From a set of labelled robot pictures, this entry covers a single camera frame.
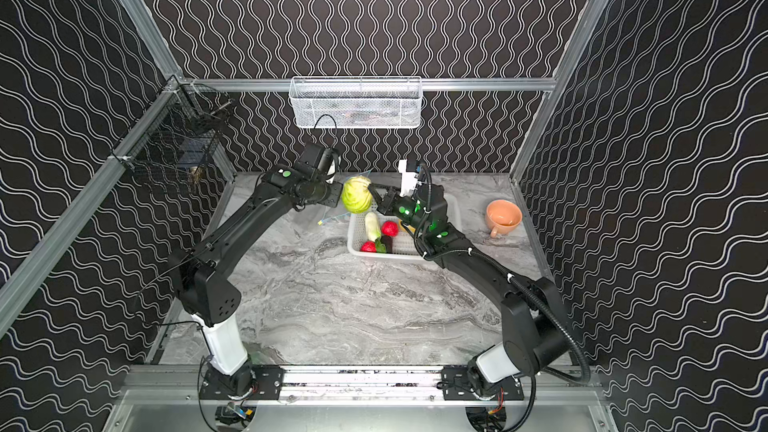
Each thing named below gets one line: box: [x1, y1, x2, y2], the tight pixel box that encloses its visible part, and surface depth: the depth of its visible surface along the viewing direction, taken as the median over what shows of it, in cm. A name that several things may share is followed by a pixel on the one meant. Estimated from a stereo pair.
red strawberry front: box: [360, 240, 377, 253], surface depth 95 cm
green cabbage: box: [342, 175, 373, 214], surface depth 76 cm
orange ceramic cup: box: [485, 199, 522, 239], surface depth 105 cm
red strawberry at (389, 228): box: [381, 220, 399, 237], surface depth 101 cm
